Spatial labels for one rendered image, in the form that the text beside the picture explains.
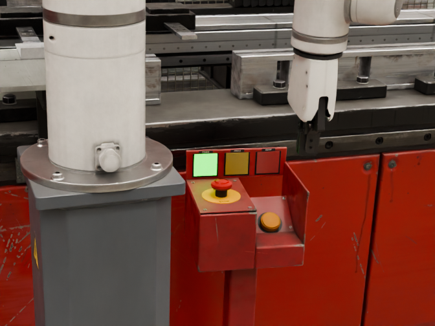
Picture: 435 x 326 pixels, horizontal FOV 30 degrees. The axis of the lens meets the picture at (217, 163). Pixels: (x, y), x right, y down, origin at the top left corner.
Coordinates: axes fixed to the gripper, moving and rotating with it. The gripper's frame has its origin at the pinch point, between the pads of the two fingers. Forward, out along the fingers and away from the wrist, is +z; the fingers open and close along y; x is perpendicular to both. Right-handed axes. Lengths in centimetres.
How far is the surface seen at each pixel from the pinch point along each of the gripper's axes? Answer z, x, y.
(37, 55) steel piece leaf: -3, -42, -36
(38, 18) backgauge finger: -2, -42, -65
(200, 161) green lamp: 15.1, -12.2, -25.4
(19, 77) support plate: -3, -45, -23
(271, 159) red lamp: 15.2, 1.8, -25.4
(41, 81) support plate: -3.6, -41.4, -20.5
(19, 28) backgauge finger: 0, -46, -62
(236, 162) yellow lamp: 15.5, -5.2, -25.4
